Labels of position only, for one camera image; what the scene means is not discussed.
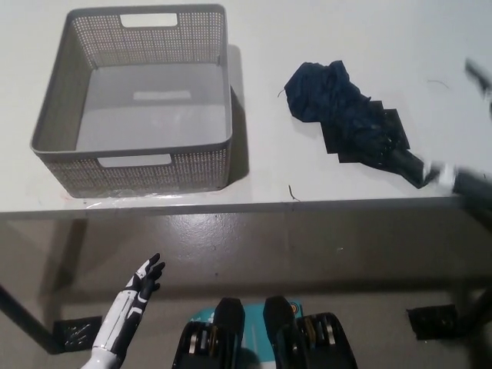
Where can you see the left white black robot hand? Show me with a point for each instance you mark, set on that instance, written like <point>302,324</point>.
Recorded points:
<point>128,303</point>

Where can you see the black metal table leg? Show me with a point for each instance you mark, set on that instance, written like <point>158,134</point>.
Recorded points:
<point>466,303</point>

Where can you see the dark navy cloth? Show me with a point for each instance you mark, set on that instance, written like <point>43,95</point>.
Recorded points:
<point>326,92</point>

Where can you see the black ribbed robot body block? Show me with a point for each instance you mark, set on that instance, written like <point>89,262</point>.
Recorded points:
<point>200,346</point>
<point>319,342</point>

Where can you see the black tape patch on table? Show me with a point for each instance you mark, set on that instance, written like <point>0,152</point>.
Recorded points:
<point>397,128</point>

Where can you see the grey perforated plastic basket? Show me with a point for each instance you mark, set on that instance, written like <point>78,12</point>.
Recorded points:
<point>57,96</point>

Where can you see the clear adhesive tape strip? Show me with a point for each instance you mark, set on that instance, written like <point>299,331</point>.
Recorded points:
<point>134,197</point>

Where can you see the black floor tape patch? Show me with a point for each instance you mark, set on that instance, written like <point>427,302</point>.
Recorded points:
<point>77,334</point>
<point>434,323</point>

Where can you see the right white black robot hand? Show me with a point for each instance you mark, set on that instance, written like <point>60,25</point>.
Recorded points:
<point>446,173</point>

